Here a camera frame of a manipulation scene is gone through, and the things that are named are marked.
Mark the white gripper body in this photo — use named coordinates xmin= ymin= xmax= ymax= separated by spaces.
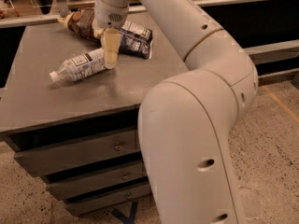
xmin=94 ymin=0 xmax=130 ymax=29

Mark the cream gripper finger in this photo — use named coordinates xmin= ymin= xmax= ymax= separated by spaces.
xmin=101 ymin=27 xmax=121 ymax=69

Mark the clear plastic water bottle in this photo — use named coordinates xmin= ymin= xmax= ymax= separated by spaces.
xmin=50 ymin=49 xmax=106 ymax=82

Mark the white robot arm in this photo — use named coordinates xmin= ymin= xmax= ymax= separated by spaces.
xmin=95 ymin=0 xmax=258 ymax=224

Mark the dark blue snack bag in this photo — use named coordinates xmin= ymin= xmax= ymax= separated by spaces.
xmin=119 ymin=21 xmax=153 ymax=60

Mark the brown snack bag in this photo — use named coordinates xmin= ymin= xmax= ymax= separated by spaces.
xmin=58 ymin=7 xmax=104 ymax=42

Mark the grey drawer cabinet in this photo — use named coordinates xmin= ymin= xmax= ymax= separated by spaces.
xmin=0 ymin=12 xmax=186 ymax=204

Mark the top grey drawer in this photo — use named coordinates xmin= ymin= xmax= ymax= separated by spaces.
xmin=14 ymin=128 xmax=139 ymax=176

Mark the grey drawer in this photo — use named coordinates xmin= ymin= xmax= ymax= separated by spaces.
xmin=65 ymin=181 xmax=151 ymax=216
xmin=14 ymin=128 xmax=139 ymax=176
xmin=46 ymin=161 xmax=146 ymax=201

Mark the middle grey drawer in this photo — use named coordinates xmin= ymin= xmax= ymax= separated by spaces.
xmin=46 ymin=161 xmax=146 ymax=201

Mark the bottom grey drawer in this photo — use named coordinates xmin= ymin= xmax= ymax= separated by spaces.
xmin=65 ymin=181 xmax=151 ymax=216

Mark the grey metal rail frame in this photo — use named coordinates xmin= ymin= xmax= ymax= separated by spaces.
xmin=0 ymin=0 xmax=299 ymax=87

